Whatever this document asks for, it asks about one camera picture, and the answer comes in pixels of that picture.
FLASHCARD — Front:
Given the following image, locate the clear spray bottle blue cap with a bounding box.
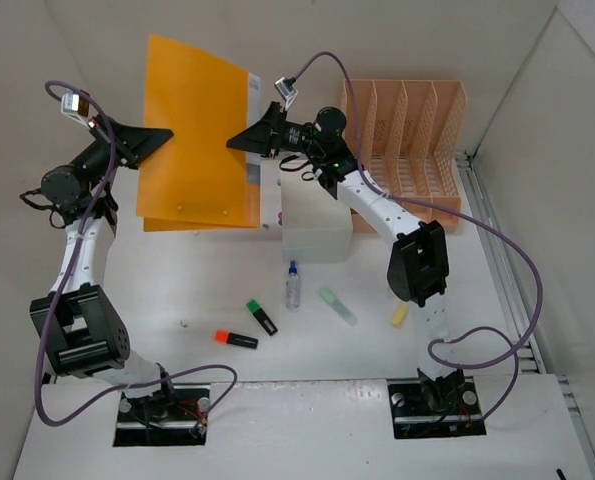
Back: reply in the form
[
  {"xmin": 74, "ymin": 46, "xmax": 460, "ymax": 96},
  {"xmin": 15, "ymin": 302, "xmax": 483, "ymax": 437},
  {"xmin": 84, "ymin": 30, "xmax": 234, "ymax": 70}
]
[{"xmin": 285, "ymin": 260, "xmax": 300, "ymax": 310}]

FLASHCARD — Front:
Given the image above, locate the pastel yellow highlighter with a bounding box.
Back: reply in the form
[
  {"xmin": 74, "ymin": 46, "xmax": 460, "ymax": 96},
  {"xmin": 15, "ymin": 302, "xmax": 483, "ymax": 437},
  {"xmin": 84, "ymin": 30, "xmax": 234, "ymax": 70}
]
[{"xmin": 390, "ymin": 303, "xmax": 409, "ymax": 328}]

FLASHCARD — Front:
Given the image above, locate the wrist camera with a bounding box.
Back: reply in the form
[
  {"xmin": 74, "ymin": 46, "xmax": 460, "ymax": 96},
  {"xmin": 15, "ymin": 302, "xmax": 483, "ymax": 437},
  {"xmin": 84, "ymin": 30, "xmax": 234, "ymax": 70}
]
[
  {"xmin": 60, "ymin": 90, "xmax": 90, "ymax": 126},
  {"xmin": 274, "ymin": 77, "xmax": 298, "ymax": 110}
]

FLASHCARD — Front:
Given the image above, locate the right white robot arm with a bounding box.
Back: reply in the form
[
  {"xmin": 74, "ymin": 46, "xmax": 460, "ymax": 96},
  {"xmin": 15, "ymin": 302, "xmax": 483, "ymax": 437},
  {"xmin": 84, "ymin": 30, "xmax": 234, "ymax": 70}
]
[{"xmin": 226, "ymin": 102, "xmax": 458, "ymax": 412}]

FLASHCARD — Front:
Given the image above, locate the orange document folder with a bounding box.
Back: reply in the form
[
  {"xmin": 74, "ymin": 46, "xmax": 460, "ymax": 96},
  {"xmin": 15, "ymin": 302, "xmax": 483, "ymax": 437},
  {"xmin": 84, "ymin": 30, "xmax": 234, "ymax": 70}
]
[{"xmin": 136, "ymin": 35, "xmax": 261, "ymax": 232}]

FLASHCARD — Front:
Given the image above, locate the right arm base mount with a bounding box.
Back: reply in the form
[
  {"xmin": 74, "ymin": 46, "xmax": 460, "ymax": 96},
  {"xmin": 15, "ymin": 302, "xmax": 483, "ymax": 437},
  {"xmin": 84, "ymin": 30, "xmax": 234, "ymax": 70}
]
[{"xmin": 387, "ymin": 377, "xmax": 487, "ymax": 440}]

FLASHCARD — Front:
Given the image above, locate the pastel green highlighter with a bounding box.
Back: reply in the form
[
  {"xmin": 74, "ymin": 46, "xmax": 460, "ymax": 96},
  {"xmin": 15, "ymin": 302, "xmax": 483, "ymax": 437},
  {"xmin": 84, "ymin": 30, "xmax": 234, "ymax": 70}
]
[{"xmin": 318, "ymin": 287, "xmax": 358, "ymax": 326}]

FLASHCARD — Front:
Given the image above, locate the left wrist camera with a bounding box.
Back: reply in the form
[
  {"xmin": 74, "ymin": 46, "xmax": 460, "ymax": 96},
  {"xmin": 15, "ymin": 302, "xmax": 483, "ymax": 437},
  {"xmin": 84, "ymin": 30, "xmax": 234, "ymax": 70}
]
[{"xmin": 60, "ymin": 90, "xmax": 90, "ymax": 126}]

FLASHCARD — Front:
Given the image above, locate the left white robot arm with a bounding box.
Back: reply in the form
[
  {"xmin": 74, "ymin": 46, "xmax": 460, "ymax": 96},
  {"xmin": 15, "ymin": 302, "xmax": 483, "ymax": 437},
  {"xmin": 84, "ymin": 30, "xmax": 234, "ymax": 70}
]
[{"xmin": 30, "ymin": 116, "xmax": 177, "ymax": 420}]

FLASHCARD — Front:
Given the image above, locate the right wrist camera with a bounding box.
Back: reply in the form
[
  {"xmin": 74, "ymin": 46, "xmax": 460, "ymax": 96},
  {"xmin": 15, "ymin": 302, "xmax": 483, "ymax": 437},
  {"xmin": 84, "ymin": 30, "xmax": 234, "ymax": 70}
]
[{"xmin": 274, "ymin": 77, "xmax": 298, "ymax": 110}]

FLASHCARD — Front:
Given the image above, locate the orange cap black highlighter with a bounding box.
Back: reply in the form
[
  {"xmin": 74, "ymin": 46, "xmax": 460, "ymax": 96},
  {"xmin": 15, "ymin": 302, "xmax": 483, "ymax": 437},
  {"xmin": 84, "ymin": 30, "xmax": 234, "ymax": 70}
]
[{"xmin": 213, "ymin": 330, "xmax": 258, "ymax": 350}]

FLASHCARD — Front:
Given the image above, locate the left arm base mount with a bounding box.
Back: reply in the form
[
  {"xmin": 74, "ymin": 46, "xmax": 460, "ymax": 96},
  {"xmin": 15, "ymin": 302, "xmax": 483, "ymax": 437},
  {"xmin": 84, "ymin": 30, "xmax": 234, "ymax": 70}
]
[{"xmin": 113, "ymin": 384, "xmax": 210, "ymax": 447}]

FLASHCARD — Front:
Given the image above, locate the white drawer box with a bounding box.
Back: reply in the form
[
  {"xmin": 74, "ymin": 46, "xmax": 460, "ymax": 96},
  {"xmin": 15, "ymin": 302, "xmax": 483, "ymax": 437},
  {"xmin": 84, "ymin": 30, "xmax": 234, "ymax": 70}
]
[{"xmin": 279, "ymin": 173, "xmax": 353, "ymax": 264}]

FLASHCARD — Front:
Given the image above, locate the peach desk file organizer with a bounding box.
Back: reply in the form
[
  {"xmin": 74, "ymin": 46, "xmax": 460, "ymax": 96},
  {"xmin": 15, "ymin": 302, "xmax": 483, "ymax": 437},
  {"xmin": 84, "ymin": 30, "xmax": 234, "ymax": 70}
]
[{"xmin": 341, "ymin": 79, "xmax": 468, "ymax": 211}]

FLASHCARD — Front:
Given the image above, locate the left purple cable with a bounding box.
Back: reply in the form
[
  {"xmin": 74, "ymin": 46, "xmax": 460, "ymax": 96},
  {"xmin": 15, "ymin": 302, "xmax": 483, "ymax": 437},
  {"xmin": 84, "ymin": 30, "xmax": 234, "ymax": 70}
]
[{"xmin": 35, "ymin": 80, "xmax": 239, "ymax": 427}]

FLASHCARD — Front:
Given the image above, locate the green cap black highlighter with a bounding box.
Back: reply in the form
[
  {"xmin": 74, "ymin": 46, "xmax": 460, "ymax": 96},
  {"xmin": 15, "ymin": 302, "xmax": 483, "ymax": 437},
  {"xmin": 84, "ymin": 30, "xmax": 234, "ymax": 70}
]
[{"xmin": 246, "ymin": 299, "xmax": 278, "ymax": 336}]

